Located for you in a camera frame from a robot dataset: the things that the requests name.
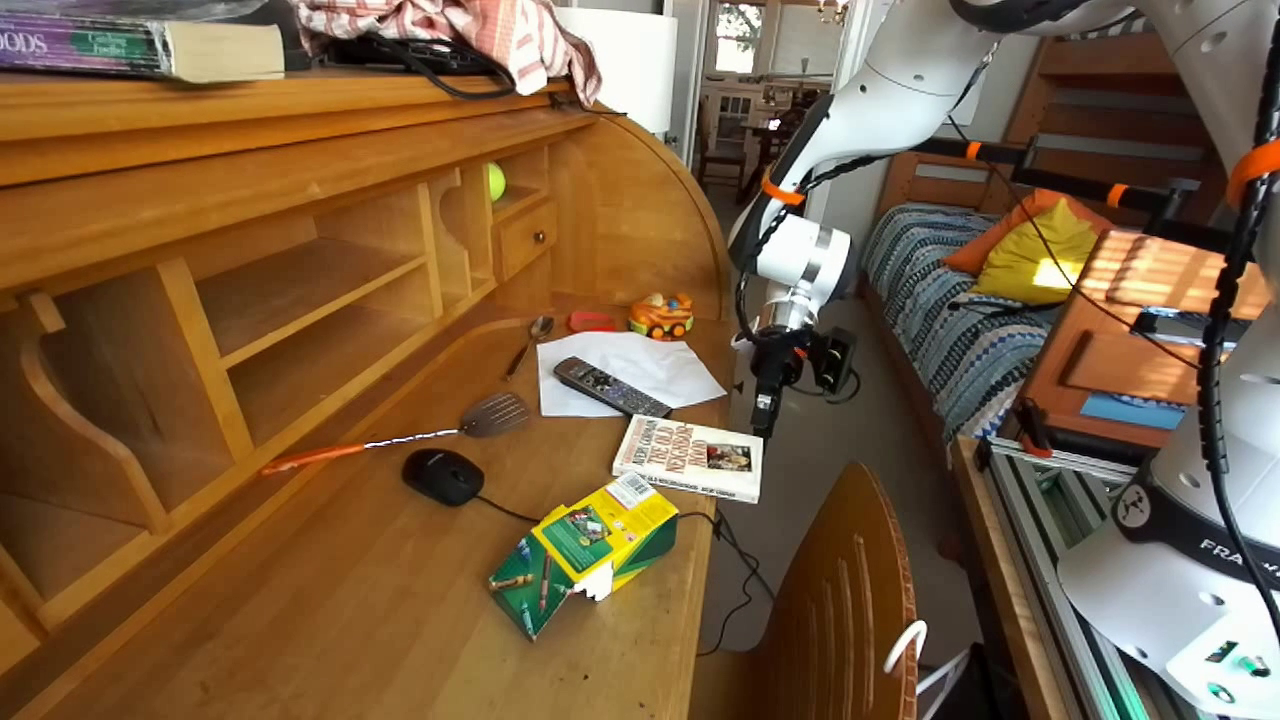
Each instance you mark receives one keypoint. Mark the metal spoon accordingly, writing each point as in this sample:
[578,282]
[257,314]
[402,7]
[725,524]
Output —
[523,348]

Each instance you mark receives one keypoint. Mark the white paper sheet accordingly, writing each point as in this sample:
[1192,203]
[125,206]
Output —
[667,366]

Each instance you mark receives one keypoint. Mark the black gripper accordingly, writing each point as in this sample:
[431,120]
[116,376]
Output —
[783,359]

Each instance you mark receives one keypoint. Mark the yellow green cardboard box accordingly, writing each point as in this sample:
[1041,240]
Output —
[585,545]

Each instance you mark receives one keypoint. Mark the orange toy car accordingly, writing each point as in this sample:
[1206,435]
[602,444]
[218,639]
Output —
[663,318]

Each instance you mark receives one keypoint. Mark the white paperback book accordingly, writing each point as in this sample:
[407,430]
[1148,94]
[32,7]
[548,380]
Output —
[687,462]

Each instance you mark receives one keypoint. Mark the small wooden drawer with knob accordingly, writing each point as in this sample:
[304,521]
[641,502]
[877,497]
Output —
[531,240]

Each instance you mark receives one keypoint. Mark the black computer mouse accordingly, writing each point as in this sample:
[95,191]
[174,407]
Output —
[442,479]

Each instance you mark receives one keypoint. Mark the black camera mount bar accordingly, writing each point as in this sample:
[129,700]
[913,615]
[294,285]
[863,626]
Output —
[1066,182]

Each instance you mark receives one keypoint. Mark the orange pillow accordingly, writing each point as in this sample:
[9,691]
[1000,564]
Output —
[992,234]

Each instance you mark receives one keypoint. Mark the brown wooden bookshelf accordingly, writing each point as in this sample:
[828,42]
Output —
[1104,94]

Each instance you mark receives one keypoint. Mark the wooden chair back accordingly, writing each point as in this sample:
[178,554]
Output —
[826,615]

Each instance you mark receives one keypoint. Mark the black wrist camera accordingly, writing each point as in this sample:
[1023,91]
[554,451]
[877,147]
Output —
[832,363]

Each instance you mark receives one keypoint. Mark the wooden roll-top desk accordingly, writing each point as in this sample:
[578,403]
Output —
[333,587]

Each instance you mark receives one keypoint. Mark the grey remote control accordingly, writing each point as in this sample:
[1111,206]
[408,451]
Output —
[607,385]

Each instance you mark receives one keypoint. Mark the red striped cloth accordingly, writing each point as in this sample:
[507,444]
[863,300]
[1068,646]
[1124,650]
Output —
[523,33]

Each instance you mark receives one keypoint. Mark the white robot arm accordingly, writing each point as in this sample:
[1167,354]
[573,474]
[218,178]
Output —
[904,64]

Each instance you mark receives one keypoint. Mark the striped bed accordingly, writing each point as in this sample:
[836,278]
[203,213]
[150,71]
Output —
[932,321]

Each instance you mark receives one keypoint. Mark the book lying flat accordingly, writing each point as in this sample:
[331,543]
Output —
[133,44]

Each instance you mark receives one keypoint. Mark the yellow pillow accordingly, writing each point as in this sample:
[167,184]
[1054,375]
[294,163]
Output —
[1041,252]

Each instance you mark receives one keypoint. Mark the green tennis ball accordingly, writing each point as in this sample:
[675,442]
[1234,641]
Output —
[498,182]

